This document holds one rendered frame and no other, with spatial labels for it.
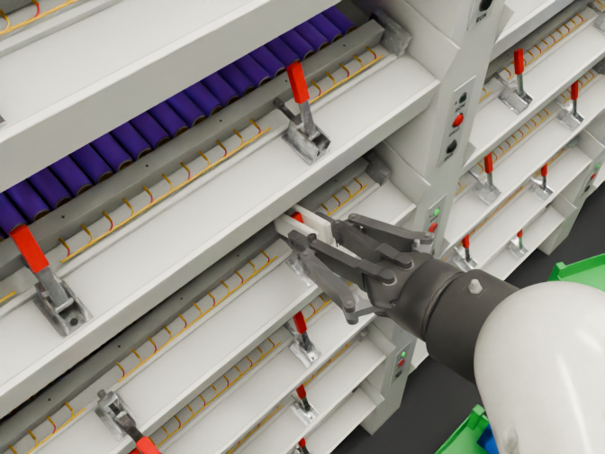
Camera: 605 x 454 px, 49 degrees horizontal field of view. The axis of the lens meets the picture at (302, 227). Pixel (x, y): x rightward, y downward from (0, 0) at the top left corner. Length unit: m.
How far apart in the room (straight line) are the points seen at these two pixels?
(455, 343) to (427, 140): 0.30
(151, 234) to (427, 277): 0.25
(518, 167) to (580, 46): 0.23
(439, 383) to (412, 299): 1.00
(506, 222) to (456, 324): 0.86
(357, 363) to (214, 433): 0.36
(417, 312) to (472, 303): 0.05
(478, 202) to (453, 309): 0.60
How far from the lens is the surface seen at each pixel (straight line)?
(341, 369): 1.18
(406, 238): 0.69
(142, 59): 0.43
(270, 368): 0.95
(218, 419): 0.93
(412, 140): 0.82
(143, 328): 0.73
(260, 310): 0.77
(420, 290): 0.61
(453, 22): 0.71
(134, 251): 0.57
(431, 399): 1.58
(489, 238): 1.39
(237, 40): 0.48
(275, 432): 1.13
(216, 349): 0.75
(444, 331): 0.59
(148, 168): 0.59
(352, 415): 1.37
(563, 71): 1.14
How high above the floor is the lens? 1.40
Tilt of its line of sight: 50 degrees down
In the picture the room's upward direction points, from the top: straight up
